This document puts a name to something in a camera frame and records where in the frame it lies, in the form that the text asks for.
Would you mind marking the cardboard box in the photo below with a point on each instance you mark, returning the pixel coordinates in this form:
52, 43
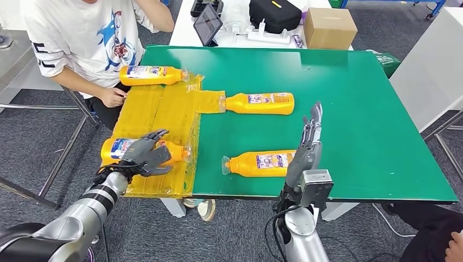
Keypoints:
329, 29

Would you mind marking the orange detergent bottle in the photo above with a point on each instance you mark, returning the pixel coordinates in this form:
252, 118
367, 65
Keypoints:
238, 105
173, 76
246, 166
177, 152

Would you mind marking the person's hand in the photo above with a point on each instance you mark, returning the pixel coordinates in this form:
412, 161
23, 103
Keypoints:
455, 249

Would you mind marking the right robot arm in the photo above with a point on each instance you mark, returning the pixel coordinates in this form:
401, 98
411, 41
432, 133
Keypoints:
304, 235

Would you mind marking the black carry bag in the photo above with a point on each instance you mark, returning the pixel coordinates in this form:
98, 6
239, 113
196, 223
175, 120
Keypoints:
275, 16

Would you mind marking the person's left forearm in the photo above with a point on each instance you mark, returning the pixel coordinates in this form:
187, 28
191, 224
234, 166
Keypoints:
159, 18

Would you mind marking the white shoe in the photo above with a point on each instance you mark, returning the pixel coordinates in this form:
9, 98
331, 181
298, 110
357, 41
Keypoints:
207, 209

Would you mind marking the white power adapter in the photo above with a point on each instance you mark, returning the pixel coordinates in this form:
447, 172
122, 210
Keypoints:
236, 28

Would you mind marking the black tablet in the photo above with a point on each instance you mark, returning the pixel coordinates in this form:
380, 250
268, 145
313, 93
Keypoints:
208, 24

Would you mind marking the person's right hand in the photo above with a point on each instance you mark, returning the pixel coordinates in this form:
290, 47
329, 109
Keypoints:
113, 97

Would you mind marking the yellow taped mat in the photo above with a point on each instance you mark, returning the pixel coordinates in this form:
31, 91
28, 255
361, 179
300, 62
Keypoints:
162, 115

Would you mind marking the purple packet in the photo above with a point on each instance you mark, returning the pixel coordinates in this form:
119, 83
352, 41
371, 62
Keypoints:
297, 41

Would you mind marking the white table leg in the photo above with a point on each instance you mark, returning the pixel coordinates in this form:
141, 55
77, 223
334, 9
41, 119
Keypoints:
173, 208
338, 211

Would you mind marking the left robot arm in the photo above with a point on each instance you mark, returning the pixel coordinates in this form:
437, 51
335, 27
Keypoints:
72, 224

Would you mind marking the white power strip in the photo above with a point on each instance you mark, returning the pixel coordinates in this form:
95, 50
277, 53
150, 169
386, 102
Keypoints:
268, 38

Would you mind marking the white plug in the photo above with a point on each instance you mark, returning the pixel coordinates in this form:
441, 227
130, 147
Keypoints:
262, 26

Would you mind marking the white desk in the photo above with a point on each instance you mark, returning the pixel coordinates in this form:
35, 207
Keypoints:
182, 34

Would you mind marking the seated person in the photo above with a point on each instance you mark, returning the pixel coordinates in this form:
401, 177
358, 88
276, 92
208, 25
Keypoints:
83, 39

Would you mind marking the person's right forearm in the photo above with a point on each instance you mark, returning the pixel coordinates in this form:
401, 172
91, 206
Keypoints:
77, 83

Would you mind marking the white table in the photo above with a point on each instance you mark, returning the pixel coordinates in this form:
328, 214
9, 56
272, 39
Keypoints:
432, 63

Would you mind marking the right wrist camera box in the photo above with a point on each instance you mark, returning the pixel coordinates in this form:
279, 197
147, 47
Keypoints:
316, 184

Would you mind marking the black tray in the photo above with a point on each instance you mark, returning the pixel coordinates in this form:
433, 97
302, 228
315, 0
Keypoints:
197, 6

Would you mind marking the black round stool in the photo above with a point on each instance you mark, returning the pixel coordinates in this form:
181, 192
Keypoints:
14, 231

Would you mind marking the green bag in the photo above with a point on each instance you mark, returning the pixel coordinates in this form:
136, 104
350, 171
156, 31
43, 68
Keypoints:
387, 62

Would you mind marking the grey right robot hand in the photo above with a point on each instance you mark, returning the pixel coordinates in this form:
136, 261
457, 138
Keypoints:
305, 159

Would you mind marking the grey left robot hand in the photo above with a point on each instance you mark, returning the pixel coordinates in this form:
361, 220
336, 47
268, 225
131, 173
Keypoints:
139, 150

